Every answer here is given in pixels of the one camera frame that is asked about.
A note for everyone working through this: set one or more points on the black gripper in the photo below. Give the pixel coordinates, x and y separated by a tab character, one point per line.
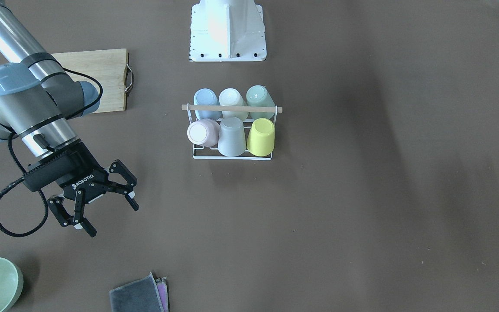
85	182

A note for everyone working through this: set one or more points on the pink cup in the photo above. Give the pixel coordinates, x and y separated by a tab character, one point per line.
204	132

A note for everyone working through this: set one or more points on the mint green cup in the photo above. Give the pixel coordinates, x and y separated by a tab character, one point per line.
258	96

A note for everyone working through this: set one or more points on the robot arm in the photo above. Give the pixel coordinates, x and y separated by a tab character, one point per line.
38	97

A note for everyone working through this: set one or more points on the light blue cup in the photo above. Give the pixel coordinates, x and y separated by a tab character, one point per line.
206	97

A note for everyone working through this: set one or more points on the grey cup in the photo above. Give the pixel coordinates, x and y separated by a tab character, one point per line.
232	140

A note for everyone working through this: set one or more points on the white cup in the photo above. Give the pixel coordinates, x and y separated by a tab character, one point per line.
229	98

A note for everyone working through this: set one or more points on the yellow cup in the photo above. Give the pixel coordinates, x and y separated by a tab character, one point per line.
261	137

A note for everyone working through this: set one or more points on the wooden cutting board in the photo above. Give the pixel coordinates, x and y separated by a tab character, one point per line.
110	67

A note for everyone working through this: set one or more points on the grey folded cloth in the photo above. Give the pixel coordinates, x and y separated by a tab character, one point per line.
138	296

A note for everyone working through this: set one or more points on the pink folded cloth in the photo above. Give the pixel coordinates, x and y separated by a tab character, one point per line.
162	286

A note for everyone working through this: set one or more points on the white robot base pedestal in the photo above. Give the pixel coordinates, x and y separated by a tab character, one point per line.
227	31

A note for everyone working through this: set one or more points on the white wire cup rack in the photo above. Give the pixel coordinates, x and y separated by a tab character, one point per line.
212	153

